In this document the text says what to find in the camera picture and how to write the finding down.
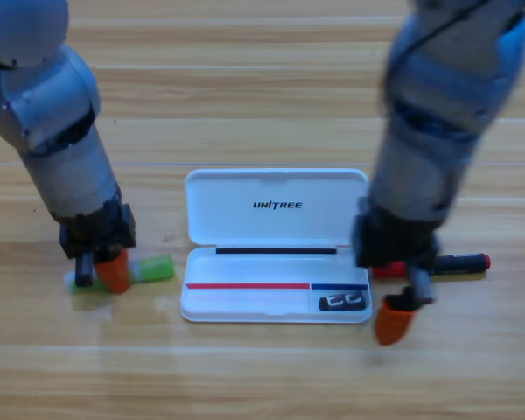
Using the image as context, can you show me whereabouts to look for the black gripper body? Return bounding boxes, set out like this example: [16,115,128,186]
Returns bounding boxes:
[352,196,442,307]
[59,202,137,288]

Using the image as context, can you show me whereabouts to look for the white Unitree pencil case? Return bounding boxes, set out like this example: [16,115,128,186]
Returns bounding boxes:
[179,168,373,325]

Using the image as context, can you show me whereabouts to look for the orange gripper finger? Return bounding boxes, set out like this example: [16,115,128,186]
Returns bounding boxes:
[373,293,417,347]
[93,248,130,294]

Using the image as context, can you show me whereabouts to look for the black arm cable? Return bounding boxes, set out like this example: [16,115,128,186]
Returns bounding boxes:
[379,0,525,117]

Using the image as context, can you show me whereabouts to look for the black eraser with white print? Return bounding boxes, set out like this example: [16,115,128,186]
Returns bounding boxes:
[318,292,368,313]

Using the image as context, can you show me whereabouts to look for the green and white glue stick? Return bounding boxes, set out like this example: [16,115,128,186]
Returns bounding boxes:
[64,254,176,295]

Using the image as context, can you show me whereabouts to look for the red black whiteboard marker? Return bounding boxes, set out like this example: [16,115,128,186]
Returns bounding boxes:
[371,252,492,280]

